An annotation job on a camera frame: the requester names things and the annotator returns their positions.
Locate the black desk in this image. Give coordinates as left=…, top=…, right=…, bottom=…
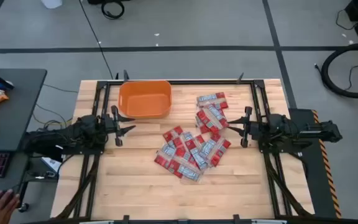
left=0, top=68, right=48, bottom=200

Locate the red popcorn bag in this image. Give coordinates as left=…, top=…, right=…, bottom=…
left=195, top=114, right=213, bottom=135
left=201, top=133, right=232, bottom=167
left=196, top=104, right=230, bottom=130
left=154, top=143, right=180, bottom=169
left=196, top=91, right=229, bottom=111
left=162, top=125, right=185, bottom=149
left=181, top=131, right=210, bottom=170

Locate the silver packet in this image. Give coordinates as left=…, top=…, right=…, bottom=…
left=167, top=156, right=203, bottom=183

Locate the white container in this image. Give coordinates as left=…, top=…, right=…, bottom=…
left=41, top=0, right=63, bottom=9

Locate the coiled black cable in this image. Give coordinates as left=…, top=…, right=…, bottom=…
left=100, top=0, right=126, bottom=21

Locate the thin black floor cable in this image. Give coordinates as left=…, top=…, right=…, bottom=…
left=78, top=0, right=115, bottom=80

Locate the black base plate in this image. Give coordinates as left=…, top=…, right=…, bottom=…
left=288, top=108, right=338, bottom=219

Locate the thick black hose ring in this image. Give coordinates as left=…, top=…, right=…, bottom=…
left=320, top=41, right=358, bottom=100

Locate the orange plastic basket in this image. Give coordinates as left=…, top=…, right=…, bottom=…
left=117, top=80, right=173, bottom=120

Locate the black metal table frame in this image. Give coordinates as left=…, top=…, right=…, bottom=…
left=56, top=79, right=312, bottom=220

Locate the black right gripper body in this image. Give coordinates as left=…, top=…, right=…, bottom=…
left=240, top=106, right=264, bottom=149

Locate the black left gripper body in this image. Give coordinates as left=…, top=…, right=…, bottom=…
left=101, top=105, right=124, bottom=147

